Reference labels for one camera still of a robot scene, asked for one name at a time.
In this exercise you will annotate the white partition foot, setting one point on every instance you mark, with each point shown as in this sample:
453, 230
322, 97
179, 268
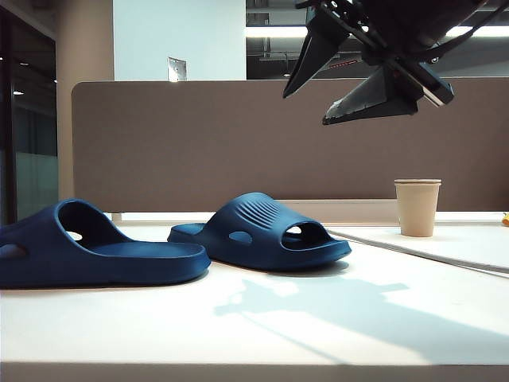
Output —
116, 217

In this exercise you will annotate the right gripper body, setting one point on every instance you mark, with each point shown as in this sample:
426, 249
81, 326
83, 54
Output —
378, 47

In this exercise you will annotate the blue rubber slipper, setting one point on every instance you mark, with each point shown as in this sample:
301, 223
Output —
258, 246
119, 262

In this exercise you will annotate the metal wall plate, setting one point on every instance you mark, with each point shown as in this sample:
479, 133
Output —
177, 69

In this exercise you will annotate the beige paper cup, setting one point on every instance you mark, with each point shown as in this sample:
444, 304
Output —
417, 181
417, 211

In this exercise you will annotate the dark glass door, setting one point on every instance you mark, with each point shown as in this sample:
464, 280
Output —
32, 119

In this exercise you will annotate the brown desk partition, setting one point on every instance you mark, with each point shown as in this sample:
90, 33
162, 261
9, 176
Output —
199, 139

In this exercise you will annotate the grey metal rail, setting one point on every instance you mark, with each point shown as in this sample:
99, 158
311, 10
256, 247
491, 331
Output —
437, 256

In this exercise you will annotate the ceiling light strip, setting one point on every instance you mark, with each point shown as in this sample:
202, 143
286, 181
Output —
270, 32

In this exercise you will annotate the red ceiling sign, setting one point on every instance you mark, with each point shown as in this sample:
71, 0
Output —
346, 63

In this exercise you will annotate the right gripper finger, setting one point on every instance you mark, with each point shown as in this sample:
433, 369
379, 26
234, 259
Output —
378, 99
314, 51

